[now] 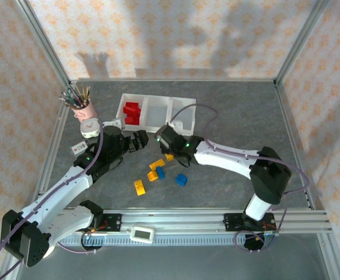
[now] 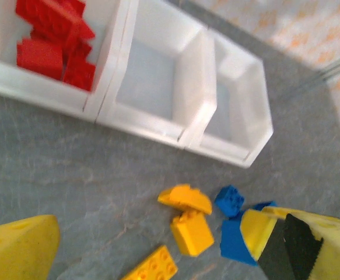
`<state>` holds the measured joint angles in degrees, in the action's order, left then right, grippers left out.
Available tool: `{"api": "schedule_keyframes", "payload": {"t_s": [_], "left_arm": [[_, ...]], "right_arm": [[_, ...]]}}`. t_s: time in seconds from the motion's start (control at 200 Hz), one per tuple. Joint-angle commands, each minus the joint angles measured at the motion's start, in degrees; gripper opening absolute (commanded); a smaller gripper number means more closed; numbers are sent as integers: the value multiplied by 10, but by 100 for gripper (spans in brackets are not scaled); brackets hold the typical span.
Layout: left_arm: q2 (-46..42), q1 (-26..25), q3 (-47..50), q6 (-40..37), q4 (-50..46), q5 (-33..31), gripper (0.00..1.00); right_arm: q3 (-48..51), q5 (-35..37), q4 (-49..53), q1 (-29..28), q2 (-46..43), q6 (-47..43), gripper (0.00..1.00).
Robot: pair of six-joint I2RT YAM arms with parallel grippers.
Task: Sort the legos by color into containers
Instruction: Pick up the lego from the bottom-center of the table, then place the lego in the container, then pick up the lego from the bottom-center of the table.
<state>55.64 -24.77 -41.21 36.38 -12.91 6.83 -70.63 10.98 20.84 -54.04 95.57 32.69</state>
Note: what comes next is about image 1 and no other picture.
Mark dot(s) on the small white alarm clock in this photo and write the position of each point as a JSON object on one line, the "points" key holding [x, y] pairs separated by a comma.
{"points": [[89, 128]]}

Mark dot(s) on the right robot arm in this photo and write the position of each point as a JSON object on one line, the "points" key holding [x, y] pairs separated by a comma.
{"points": [[236, 159]]}

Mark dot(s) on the blue lego brick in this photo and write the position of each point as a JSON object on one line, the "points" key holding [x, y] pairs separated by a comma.
{"points": [[181, 179], [160, 172]]}

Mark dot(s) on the aluminium side rail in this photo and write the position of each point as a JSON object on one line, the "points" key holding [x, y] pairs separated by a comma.
{"points": [[289, 122], [54, 137]]}

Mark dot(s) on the aluminium frame post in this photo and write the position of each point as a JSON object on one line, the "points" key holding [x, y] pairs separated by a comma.
{"points": [[301, 41], [44, 43]]}

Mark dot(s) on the yellow lego brick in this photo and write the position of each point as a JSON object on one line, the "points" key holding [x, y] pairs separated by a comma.
{"points": [[140, 187], [157, 164], [152, 175], [169, 157]]}

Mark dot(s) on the pink pencil cup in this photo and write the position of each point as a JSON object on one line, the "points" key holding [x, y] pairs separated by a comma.
{"points": [[86, 112]]}

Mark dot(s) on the dark green pencil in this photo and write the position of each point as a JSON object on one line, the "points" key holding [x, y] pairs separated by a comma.
{"points": [[68, 99], [66, 102]]}

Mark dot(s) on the small white card device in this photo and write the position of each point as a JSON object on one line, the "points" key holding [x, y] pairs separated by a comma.
{"points": [[77, 148]]}

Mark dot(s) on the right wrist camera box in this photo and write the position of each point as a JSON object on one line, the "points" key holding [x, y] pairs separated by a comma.
{"points": [[177, 125]]}

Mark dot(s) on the wooden pencil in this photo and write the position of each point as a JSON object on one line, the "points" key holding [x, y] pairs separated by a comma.
{"points": [[87, 94], [83, 92], [78, 93]]}

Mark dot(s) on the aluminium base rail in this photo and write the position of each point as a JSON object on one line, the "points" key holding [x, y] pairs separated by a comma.
{"points": [[172, 221]]}

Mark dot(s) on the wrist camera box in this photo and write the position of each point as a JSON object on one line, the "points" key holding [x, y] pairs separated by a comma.
{"points": [[177, 125], [112, 122]]}

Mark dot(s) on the translucent white plastic bin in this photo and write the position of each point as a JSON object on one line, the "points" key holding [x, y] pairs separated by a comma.
{"points": [[121, 102], [184, 113], [157, 115]]}

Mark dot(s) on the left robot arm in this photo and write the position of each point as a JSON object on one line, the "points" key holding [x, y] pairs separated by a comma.
{"points": [[61, 201]]}

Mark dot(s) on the aluminium rear rail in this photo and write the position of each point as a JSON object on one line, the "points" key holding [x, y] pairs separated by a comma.
{"points": [[172, 79]]}

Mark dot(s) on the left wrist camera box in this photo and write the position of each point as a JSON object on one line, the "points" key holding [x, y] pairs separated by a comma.
{"points": [[112, 122]]}

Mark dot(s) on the white digital timer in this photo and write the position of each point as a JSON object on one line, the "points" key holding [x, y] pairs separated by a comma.
{"points": [[142, 234]]}

